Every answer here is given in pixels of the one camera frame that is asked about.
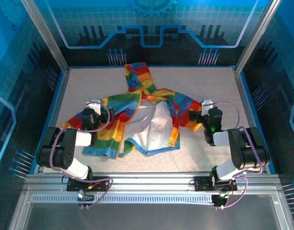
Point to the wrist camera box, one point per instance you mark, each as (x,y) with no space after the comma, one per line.
(206,105)
(95,106)

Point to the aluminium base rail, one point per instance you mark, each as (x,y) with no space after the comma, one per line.
(149,182)

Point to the right aluminium table side rail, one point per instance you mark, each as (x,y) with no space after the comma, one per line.
(248,115)

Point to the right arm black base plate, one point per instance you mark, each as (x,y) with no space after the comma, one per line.
(202,184)

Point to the rainbow striped zip jacket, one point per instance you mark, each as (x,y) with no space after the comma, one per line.
(127,105)

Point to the left aluminium table side rail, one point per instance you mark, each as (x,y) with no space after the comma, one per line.
(56,112)

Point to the aluminium frame post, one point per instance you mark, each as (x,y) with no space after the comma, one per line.
(254,36)
(46,36)

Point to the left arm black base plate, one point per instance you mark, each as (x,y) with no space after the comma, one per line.
(101,184)

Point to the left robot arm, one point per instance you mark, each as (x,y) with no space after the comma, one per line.
(58,153)

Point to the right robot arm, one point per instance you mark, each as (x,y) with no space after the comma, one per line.
(247,151)

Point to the grey transparent panel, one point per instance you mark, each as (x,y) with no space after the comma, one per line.
(149,216)

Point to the left aluminium frame post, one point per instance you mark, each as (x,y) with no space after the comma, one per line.
(46,36)

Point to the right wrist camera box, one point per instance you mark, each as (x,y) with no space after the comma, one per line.
(206,105)

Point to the right aluminium frame post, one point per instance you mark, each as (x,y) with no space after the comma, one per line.
(254,36)

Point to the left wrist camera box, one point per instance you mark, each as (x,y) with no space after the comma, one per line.
(95,106)

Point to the aluminium table side rail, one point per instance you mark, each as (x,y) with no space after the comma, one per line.
(248,115)
(56,112)

